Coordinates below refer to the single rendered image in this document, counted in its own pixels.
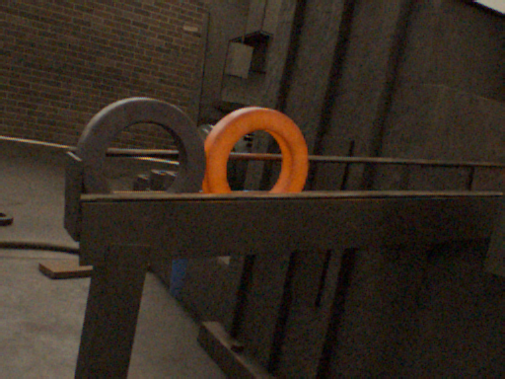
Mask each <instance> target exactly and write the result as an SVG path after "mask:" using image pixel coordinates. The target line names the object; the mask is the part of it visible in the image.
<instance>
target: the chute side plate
mask: <svg viewBox="0 0 505 379"><path fill-rule="evenodd" d="M501 198H502V197H432V198H373V199H315V200H197V201H138V202H83V203H81V220H80V238H79V266H87V265H105V264H106V261H107V257H108V244H109V243H126V244H138V245H150V246H151V252H150V257H149V261H148V262H154V261H177V260H188V259H200V258H210V257H232V256H244V255H255V254H266V253H289V252H300V251H311V250H333V249H345V248H356V247H379V246H389V245H400V244H407V240H408V236H409V233H410V229H411V228H414V229H429V230H433V236H432V239H431V242H430V243H435V242H446V241H458V240H480V239H491V237H492V231H493V228H494V225H495V222H496V216H497V213H498V210H499V207H500V200H501Z"/></svg>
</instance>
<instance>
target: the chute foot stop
mask: <svg viewBox="0 0 505 379"><path fill-rule="evenodd" d="M82 174H83V160H81V159H80V158H78V157H76V156H75V155H73V154H72V153H71V152H66V169H65V190H64V229H65V230H66V231H67V233H68V234H69V236H71V237H72V240H74V242H79V229H80V211H81V192H82Z"/></svg>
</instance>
